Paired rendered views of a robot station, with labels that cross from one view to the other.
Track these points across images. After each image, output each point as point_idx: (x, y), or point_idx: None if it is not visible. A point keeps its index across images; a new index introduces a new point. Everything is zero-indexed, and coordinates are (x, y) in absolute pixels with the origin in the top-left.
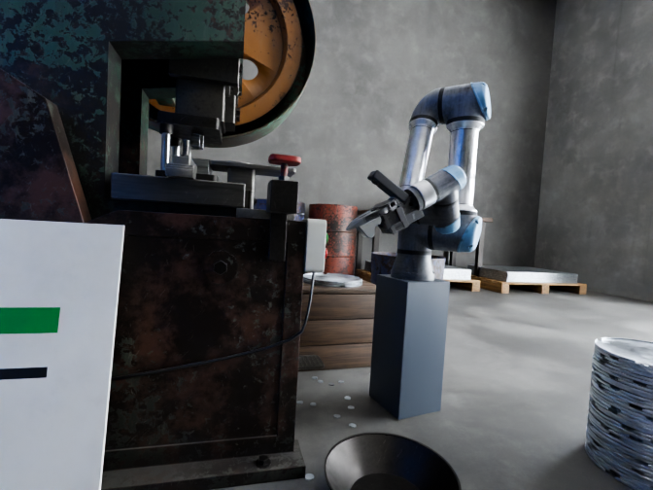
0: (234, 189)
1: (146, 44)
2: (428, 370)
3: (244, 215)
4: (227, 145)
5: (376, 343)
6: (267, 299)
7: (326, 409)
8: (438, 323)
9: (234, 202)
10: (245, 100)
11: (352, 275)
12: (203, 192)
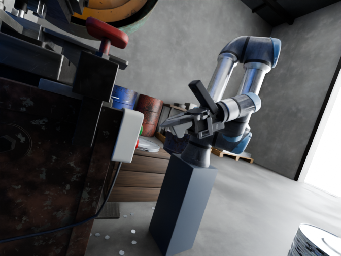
0: (48, 57)
1: None
2: (191, 225)
3: (49, 89)
4: (86, 36)
5: (161, 198)
6: (65, 182)
7: (115, 244)
8: (205, 195)
9: (45, 72)
10: (105, 6)
11: (154, 142)
12: (3, 49)
